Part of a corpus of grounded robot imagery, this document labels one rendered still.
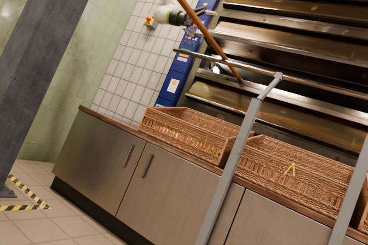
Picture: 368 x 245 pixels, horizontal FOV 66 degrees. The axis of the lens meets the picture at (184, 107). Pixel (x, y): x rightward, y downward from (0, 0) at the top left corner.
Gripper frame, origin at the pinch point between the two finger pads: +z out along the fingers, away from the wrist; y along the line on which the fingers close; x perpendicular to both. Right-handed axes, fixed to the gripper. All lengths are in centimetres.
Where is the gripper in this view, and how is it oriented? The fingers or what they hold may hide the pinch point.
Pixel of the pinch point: (210, 24)
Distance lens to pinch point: 168.0
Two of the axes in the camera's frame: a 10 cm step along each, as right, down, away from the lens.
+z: 8.2, 3.0, -4.8
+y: -3.8, 9.2, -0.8
